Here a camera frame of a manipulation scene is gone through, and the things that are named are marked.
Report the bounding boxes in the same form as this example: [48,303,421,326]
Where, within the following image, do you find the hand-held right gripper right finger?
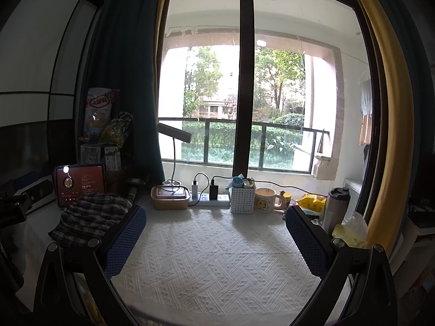
[285,205,403,326]

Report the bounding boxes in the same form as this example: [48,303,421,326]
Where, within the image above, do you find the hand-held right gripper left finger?
[34,205,147,326]

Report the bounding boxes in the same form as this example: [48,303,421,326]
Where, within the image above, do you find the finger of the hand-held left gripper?
[7,172,39,191]

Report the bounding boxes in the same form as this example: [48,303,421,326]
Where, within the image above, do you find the blue plaid pants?
[49,192,135,248]

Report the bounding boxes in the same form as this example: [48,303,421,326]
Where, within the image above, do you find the yellow plastic bag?
[297,193,328,213]

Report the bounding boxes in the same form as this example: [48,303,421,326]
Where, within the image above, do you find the steel tumbler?
[321,187,351,235]

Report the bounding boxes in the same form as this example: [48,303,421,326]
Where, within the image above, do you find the yellow tissue pack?
[331,211,369,248]

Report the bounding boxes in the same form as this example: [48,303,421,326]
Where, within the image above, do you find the tablet with red screen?
[54,164,107,208]

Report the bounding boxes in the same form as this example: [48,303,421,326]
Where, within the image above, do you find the cream cartoon mug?
[254,187,287,214]

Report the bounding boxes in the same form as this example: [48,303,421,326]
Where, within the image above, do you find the beige lunch box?
[150,185,191,210]

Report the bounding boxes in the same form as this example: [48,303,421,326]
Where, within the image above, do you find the small printed carton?
[102,146,122,172]
[80,143,102,167]

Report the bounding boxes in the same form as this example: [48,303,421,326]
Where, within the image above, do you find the white perforated basket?
[229,187,256,214]

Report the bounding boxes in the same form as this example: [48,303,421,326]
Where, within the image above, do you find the white textured tablecloth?
[20,204,357,326]

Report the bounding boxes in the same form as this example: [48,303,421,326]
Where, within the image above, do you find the white power strip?
[188,193,233,208]

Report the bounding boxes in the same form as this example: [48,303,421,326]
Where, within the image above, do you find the red blue snack bag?
[79,87,120,145]

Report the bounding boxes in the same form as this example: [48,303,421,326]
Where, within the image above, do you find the green yellow snack bag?
[98,111,134,148]

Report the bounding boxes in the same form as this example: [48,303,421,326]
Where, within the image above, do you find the desk lamp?
[157,123,192,191]

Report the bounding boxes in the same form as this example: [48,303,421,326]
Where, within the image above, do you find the balcony railing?
[158,117,328,174]

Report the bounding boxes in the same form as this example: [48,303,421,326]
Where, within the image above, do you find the dark teal curtain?
[76,0,170,194]

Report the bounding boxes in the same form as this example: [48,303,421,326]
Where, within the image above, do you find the hanging garment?
[358,78,374,116]

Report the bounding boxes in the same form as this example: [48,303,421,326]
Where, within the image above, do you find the yellow curtain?
[343,0,435,255]

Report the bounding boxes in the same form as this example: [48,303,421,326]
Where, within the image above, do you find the dark window frame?
[156,0,381,177]

